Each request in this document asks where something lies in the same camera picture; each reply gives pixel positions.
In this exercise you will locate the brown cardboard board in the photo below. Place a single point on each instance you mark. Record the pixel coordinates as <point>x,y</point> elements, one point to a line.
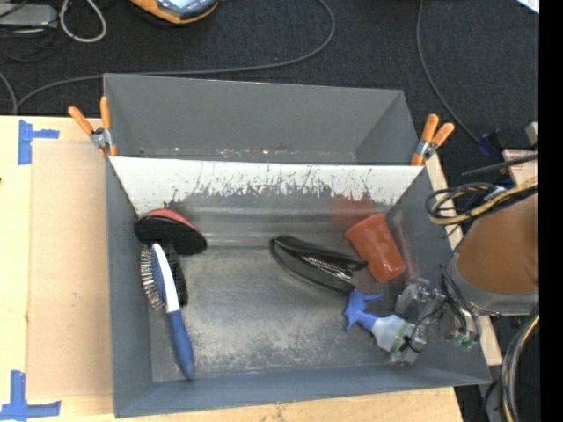
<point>66,271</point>

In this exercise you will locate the blue and white hairbrush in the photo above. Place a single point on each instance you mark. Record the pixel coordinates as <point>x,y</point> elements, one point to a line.
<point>178,323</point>

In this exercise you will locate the black and silver oval object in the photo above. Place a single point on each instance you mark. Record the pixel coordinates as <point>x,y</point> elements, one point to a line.
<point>308,264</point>

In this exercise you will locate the clear spray bottle blue trigger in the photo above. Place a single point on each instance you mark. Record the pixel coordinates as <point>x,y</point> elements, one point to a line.
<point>387,329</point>

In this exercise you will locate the black and red round disc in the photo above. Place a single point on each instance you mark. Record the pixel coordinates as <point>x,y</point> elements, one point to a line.
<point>171,233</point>

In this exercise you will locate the orange plastic cup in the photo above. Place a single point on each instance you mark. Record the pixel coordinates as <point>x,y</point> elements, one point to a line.
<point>378,249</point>

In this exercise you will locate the grey metal bin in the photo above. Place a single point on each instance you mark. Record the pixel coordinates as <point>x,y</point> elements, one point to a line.
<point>264,315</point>

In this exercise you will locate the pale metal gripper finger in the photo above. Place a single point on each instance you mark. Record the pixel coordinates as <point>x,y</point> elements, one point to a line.
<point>412,296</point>
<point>409,353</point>

